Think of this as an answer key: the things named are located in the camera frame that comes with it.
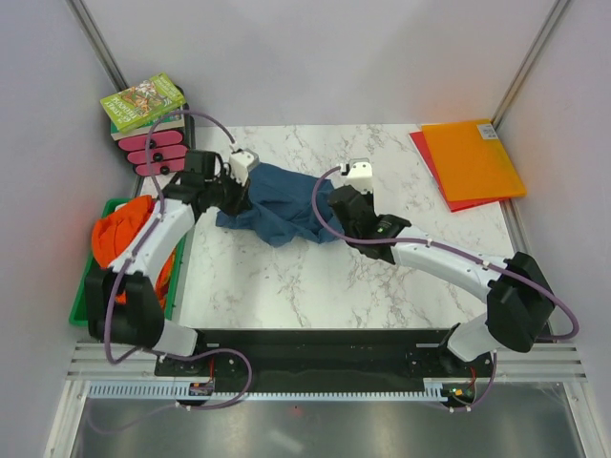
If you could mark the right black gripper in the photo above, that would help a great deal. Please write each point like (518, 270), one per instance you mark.
(369, 199)

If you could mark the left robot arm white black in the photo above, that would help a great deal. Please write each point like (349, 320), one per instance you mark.
(122, 305)

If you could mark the orange shirt in bin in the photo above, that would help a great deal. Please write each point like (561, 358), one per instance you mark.
(113, 234)

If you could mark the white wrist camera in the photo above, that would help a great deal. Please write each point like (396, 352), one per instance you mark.
(241, 164)
(358, 174)

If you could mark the blue polo shirt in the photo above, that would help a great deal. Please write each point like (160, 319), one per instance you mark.
(285, 207)

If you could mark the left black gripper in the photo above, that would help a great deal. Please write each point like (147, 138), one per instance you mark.
(242, 202)

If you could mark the grey slotted cable duct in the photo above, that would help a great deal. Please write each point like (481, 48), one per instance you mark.
(185, 390)

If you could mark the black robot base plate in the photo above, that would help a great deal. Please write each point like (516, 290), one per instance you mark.
(326, 359)

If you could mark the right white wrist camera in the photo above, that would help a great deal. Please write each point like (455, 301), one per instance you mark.
(358, 174)

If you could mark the dark green book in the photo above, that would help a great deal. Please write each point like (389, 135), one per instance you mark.
(175, 121)

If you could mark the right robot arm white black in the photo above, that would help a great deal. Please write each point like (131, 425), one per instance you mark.
(516, 312)

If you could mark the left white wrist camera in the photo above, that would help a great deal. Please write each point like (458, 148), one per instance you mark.
(241, 164)

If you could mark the orange plastic folder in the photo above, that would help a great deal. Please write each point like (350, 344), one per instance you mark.
(471, 161)

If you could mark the black pink drawer organizer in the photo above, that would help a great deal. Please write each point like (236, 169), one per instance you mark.
(168, 150)

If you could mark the light green book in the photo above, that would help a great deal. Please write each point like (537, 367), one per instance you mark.
(142, 103)

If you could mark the red plastic folder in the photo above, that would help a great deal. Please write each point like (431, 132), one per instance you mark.
(422, 147)

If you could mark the green plastic bin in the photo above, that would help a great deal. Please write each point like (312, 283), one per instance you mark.
(78, 316)

